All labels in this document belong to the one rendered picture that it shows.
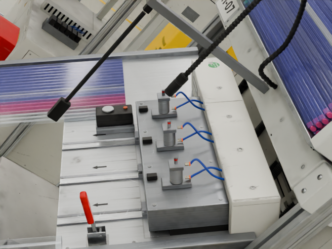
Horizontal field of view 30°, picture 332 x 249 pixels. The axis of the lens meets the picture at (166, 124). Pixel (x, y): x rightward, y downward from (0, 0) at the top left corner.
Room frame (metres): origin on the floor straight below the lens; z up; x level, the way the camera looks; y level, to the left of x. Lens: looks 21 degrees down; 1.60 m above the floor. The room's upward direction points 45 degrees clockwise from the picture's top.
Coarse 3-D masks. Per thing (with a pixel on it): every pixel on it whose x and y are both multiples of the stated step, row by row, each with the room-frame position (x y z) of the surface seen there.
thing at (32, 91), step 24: (0, 72) 1.33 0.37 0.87; (24, 72) 1.34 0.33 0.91; (48, 72) 1.35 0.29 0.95; (72, 72) 1.37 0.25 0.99; (96, 72) 1.38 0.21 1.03; (120, 72) 1.39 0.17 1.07; (0, 96) 1.23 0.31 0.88; (24, 96) 1.24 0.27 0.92; (48, 96) 1.25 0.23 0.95; (96, 96) 1.28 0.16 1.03; (120, 96) 1.29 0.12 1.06; (0, 120) 1.15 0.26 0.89; (24, 120) 1.16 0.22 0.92; (48, 120) 1.17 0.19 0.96; (72, 120) 1.19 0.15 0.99
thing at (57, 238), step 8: (0, 240) 0.61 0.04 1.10; (8, 240) 0.62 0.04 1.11; (16, 240) 0.62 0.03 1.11; (24, 240) 0.62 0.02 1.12; (32, 240) 0.62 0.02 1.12; (40, 240) 0.63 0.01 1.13; (48, 240) 0.63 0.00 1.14; (56, 240) 0.63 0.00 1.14; (0, 248) 0.60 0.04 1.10; (8, 248) 0.61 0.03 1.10; (16, 248) 0.61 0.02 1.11; (24, 248) 0.61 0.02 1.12; (32, 248) 0.62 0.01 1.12; (40, 248) 0.62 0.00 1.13; (48, 248) 0.63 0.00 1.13; (56, 248) 0.63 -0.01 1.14
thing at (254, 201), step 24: (192, 72) 1.35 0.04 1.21; (216, 72) 1.30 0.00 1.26; (216, 96) 1.21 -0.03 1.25; (240, 96) 1.22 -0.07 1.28; (216, 120) 1.12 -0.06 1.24; (240, 120) 1.13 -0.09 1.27; (216, 144) 1.05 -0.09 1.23; (240, 144) 1.06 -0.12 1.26; (240, 168) 0.99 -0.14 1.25; (264, 168) 1.00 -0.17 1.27; (240, 192) 0.94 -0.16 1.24; (264, 192) 0.94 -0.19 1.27; (240, 216) 0.93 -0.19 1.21; (264, 216) 0.94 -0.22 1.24
